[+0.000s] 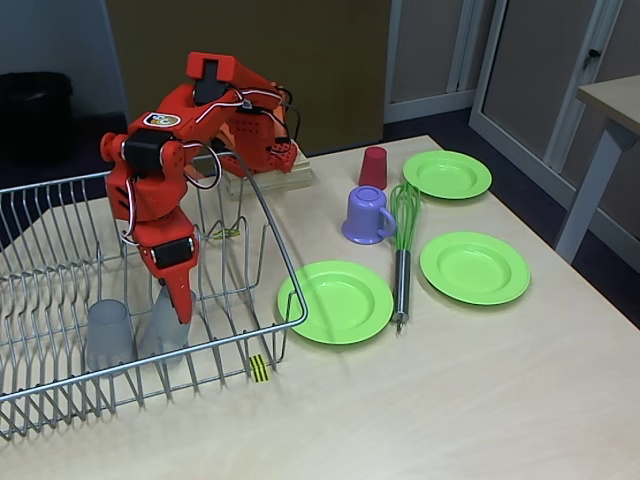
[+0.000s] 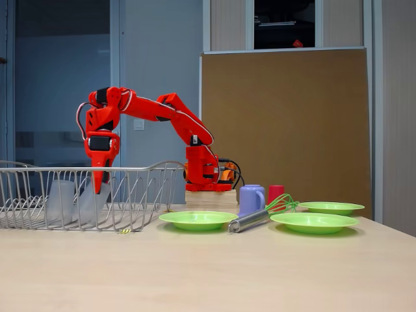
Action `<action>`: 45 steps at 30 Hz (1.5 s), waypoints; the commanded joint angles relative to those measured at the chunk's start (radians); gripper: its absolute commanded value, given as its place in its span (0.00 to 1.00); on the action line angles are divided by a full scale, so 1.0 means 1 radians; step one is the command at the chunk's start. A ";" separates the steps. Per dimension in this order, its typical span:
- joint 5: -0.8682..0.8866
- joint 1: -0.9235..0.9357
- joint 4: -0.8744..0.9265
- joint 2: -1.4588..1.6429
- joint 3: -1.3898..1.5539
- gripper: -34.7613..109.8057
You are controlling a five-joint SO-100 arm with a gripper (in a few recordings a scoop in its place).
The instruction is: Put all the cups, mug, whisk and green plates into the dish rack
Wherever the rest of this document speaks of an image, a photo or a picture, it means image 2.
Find wooden base block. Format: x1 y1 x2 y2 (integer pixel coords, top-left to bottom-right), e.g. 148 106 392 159
185 190 238 209

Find translucent grey plastic cup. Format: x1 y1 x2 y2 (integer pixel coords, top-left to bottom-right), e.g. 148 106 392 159
73 177 111 225
45 179 76 228

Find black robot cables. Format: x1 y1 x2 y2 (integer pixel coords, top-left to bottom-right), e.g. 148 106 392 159
218 157 247 196

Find purple plastic mug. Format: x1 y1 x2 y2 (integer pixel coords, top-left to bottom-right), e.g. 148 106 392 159
239 184 267 217

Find grey glass door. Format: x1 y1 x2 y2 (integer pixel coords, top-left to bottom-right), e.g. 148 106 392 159
6 0 123 170

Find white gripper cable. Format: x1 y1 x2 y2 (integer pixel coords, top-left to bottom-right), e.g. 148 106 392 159
76 87 133 140

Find green plastic plate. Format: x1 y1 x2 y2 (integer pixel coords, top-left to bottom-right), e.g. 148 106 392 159
158 211 239 232
297 201 365 216
270 212 361 235

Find metal wire dish rack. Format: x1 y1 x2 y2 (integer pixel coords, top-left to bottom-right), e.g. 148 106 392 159
0 160 186 232

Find brown cork board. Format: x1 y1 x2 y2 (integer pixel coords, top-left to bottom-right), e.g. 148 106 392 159
198 47 373 219

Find red plastic cup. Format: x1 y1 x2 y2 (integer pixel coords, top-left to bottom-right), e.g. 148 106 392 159
267 185 286 212

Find orange table clamp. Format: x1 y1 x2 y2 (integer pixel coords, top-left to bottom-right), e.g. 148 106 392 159
219 161 235 183

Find green whisk with metal handle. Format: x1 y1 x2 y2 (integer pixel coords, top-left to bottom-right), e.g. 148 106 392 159
227 193 300 234

